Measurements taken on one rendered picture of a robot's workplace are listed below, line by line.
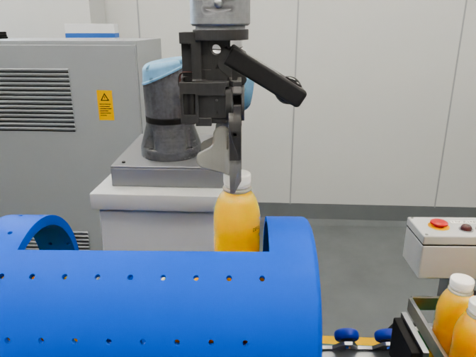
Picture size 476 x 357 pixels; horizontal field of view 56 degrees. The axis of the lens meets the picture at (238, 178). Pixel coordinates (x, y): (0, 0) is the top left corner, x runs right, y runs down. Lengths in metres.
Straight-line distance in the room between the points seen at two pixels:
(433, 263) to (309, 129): 2.54
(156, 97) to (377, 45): 2.59
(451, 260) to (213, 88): 0.67
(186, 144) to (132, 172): 0.14
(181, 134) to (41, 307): 0.58
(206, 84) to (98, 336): 0.34
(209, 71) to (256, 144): 2.92
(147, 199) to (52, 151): 1.46
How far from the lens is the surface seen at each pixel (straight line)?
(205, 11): 0.56
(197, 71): 0.58
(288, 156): 3.52
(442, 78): 3.63
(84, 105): 2.31
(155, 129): 1.08
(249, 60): 0.57
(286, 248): 0.61
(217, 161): 0.59
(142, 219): 1.06
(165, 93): 1.05
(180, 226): 1.04
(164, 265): 0.60
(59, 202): 2.52
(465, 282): 0.88
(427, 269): 1.04
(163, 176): 1.05
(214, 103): 0.57
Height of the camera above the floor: 1.51
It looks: 19 degrees down
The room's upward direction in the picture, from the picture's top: straight up
